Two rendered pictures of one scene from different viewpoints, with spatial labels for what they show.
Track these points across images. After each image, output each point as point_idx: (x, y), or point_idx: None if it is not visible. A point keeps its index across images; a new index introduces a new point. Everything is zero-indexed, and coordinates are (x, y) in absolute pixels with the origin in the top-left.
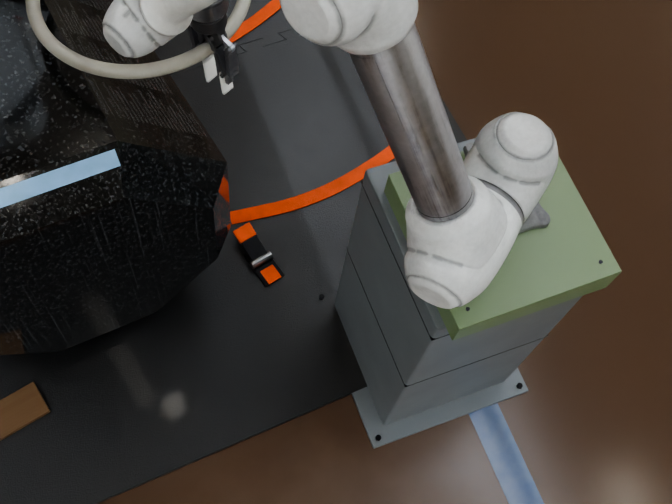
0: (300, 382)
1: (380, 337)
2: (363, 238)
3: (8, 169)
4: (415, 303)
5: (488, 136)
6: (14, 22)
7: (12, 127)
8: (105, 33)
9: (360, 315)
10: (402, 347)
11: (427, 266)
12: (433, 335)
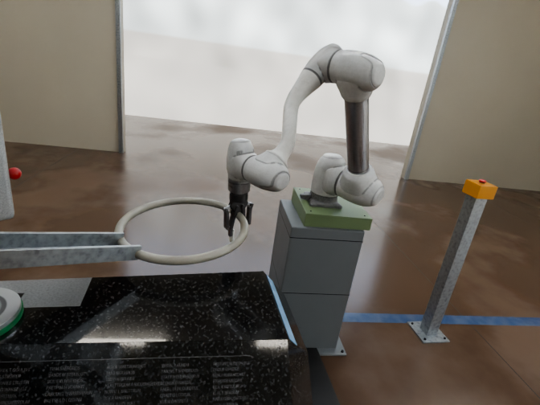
0: (312, 372)
1: (323, 299)
2: (297, 264)
3: (271, 311)
4: (347, 240)
5: (330, 161)
6: (151, 289)
7: (239, 304)
8: (280, 177)
9: (302, 313)
10: (342, 276)
11: (377, 184)
12: (362, 239)
